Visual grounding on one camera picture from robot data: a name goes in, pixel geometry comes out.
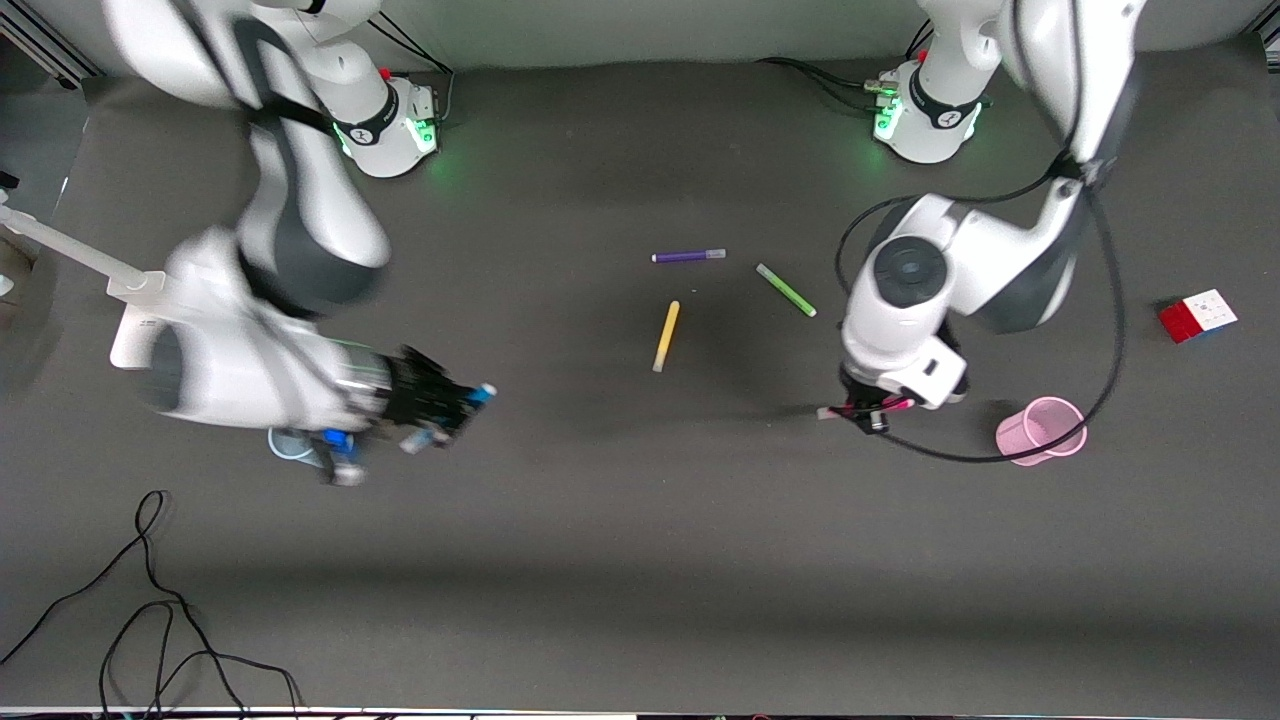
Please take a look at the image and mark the pink marker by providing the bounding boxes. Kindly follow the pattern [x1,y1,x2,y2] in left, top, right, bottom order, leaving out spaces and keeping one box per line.
[817,397,917,421]

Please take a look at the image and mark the green marker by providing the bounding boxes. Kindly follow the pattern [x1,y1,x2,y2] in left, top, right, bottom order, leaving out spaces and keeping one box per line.
[756,263,818,318]

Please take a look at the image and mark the translucent blue plastic cup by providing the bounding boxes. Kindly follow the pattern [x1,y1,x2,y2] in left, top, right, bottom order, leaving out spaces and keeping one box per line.
[268,427,327,464]

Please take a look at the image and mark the translucent pink plastic cup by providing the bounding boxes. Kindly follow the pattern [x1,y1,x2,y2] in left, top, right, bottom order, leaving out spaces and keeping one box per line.
[996,396,1088,467]

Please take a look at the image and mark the yellow marker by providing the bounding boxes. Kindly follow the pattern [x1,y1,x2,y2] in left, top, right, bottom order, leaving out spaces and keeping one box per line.
[652,300,681,374]

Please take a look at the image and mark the rubik's cube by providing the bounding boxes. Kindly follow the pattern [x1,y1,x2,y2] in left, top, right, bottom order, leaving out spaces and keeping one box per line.
[1158,288,1239,344]

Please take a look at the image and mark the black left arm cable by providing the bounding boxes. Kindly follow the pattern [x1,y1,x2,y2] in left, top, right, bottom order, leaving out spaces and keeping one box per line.
[835,0,1128,464]

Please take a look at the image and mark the white camera stand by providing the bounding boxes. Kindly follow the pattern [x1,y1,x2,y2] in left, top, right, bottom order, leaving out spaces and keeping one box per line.
[0,205,167,371]

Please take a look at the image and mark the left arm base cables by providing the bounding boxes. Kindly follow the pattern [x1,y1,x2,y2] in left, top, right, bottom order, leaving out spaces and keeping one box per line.
[755,20,937,113]

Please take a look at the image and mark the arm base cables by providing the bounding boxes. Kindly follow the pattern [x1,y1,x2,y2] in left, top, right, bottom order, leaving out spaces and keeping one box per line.
[755,20,937,113]
[365,14,457,127]

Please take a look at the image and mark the loose black cable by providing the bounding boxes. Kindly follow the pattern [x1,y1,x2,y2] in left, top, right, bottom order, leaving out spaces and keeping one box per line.
[0,490,301,717]

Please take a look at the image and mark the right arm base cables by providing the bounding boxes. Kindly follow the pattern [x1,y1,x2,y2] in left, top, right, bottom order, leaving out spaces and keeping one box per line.
[365,14,457,127]

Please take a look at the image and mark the aluminium frame rail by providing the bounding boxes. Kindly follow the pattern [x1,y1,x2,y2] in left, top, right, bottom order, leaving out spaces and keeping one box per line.
[0,20,103,91]

